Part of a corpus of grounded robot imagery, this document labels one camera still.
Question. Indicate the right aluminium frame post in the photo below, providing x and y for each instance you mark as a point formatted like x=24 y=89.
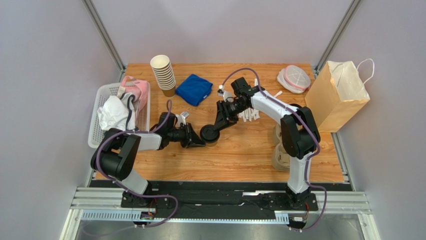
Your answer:
x=340 y=30

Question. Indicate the stack of paper cups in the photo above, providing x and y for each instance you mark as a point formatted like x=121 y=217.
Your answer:
x=164 y=74

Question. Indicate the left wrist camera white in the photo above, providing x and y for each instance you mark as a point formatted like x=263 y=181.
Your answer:
x=181 y=118

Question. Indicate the single brown paper cup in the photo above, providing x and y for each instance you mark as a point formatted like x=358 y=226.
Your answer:
x=210 y=143

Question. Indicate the black cup lid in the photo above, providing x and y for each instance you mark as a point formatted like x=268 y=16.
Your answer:
x=208 y=133

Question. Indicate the aluminium frame post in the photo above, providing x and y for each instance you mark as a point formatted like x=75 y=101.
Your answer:
x=340 y=30
x=97 y=20

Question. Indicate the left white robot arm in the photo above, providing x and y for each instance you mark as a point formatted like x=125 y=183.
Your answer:
x=116 y=154

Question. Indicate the stack of black lids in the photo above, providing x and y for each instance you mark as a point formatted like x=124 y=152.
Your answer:
x=294 y=107

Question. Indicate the blue folded cloth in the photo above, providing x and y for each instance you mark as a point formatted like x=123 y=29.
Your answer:
x=194 y=90

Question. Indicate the left aluminium frame post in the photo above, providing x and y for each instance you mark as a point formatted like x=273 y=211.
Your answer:
x=97 y=20

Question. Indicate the white plastic basket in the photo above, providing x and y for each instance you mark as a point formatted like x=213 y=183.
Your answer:
x=96 y=134

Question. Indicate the pink cloth item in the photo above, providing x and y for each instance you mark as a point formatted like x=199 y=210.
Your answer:
x=139 y=88

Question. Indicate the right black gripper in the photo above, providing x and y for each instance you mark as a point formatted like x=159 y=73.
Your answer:
x=225 y=110

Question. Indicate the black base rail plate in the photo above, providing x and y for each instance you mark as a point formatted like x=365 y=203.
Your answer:
x=222 y=201

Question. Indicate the white pink mesh pouch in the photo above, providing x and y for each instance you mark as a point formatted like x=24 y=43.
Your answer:
x=294 y=79

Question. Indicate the white crumpled garment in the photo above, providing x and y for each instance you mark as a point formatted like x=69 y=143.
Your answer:
x=118 y=113

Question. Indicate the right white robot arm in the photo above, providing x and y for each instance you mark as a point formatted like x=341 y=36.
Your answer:
x=299 y=133

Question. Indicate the brown paper bag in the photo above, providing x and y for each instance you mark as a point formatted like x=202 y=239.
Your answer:
x=337 y=94

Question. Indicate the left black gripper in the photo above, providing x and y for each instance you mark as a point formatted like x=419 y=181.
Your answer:
x=191 y=138

